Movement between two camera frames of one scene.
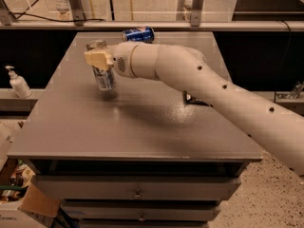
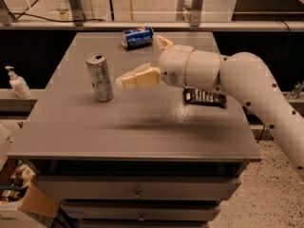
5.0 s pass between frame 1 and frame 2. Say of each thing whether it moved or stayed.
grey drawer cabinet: stayed
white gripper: moved
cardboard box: stayed
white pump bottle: stayed
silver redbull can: moved
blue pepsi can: stayed
